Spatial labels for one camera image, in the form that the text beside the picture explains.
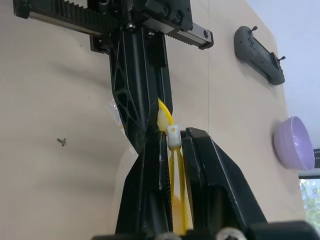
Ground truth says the clear yellow-zip plastic bag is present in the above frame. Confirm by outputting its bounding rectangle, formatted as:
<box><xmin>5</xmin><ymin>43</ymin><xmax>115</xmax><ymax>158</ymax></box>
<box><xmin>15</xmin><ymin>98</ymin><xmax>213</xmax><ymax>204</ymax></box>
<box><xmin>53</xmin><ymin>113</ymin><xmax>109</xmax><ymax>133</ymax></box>
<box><xmin>107</xmin><ymin>97</ymin><xmax>195</xmax><ymax>236</ymax></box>

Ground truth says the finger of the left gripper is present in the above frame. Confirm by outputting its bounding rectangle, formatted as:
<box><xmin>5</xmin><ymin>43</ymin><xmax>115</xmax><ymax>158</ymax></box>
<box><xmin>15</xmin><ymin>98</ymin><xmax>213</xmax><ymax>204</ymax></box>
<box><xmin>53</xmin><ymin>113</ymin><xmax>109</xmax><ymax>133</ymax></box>
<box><xmin>109</xmin><ymin>24</ymin><xmax>160</xmax><ymax>154</ymax></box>
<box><xmin>147</xmin><ymin>30</ymin><xmax>175</xmax><ymax>119</ymax></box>

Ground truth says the grey handheld controller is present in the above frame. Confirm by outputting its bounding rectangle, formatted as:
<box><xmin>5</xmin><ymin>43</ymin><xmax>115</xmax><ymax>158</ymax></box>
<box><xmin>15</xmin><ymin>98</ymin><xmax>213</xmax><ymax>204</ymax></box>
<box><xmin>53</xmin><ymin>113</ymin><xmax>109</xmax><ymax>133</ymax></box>
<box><xmin>233</xmin><ymin>24</ymin><xmax>286</xmax><ymax>87</ymax></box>

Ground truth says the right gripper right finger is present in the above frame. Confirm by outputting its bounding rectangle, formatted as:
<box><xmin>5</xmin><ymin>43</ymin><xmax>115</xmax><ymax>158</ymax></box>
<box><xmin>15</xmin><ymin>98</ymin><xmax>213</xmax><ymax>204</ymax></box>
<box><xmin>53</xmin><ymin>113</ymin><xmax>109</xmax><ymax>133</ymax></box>
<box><xmin>180</xmin><ymin>127</ymin><xmax>270</xmax><ymax>230</ymax></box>

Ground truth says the purple plastic bowl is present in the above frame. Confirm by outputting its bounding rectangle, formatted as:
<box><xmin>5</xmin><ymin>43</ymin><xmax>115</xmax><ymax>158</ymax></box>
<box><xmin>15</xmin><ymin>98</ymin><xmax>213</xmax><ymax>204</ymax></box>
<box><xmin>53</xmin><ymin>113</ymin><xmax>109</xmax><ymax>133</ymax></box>
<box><xmin>272</xmin><ymin>115</ymin><xmax>316</xmax><ymax>172</ymax></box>

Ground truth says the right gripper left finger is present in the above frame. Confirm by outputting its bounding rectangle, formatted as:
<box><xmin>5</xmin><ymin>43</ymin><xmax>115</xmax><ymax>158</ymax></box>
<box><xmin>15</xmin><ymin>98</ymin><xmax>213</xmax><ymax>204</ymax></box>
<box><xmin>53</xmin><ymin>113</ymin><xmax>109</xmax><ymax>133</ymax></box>
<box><xmin>114</xmin><ymin>131</ymin><xmax>176</xmax><ymax>237</ymax></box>

